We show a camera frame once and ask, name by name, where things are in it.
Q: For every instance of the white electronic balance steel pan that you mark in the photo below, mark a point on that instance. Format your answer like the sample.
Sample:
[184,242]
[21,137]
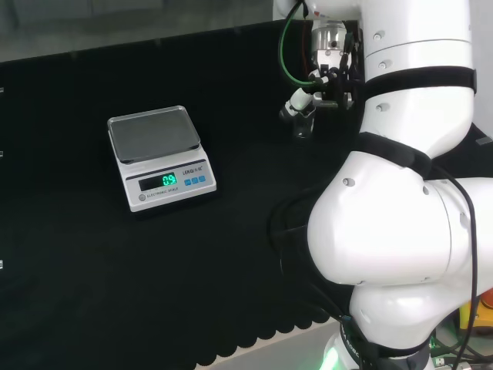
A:
[169,189]

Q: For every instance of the grey tape strip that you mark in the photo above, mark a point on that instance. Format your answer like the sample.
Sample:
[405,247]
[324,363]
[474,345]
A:
[484,141]

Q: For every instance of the yellow stop button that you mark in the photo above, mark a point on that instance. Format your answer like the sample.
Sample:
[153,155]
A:
[479,312]

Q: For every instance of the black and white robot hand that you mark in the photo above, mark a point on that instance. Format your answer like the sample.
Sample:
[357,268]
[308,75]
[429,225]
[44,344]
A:
[335,92]

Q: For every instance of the black bench cloth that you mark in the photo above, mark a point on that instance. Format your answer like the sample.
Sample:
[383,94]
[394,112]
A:
[115,270]

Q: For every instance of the small clear glass beaker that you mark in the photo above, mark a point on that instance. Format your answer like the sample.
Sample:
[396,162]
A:
[302,130]

